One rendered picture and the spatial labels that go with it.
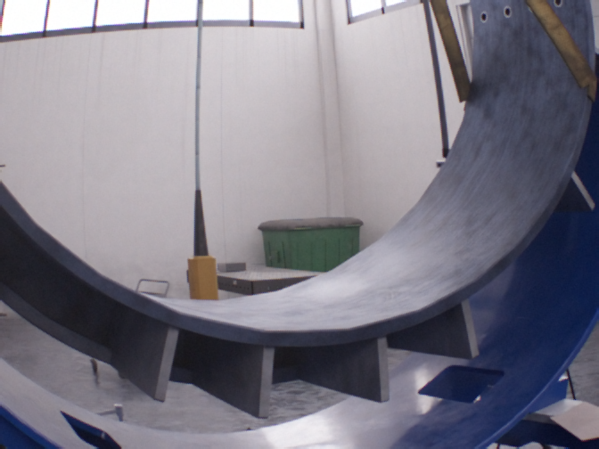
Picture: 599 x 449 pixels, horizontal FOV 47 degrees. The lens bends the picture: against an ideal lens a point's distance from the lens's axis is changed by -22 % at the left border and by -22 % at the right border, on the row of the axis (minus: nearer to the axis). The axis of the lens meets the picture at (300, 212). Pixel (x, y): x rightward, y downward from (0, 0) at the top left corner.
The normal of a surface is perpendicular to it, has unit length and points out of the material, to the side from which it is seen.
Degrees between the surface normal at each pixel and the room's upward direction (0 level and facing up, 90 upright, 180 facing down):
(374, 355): 95
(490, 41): 75
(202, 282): 90
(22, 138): 90
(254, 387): 81
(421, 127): 90
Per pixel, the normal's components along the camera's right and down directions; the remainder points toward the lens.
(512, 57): -0.87, -0.22
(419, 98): -0.88, 0.04
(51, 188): 0.47, -0.01
